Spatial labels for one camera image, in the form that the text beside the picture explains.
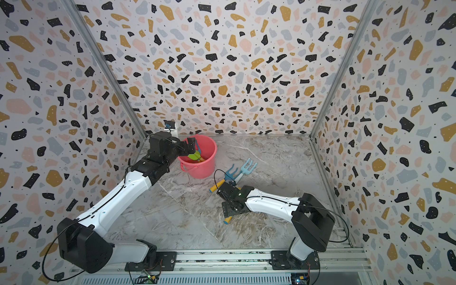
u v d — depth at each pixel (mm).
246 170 1036
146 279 717
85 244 386
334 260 762
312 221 435
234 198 646
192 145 715
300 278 716
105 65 858
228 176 1008
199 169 861
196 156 973
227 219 828
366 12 727
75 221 410
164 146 581
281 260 742
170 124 663
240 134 1282
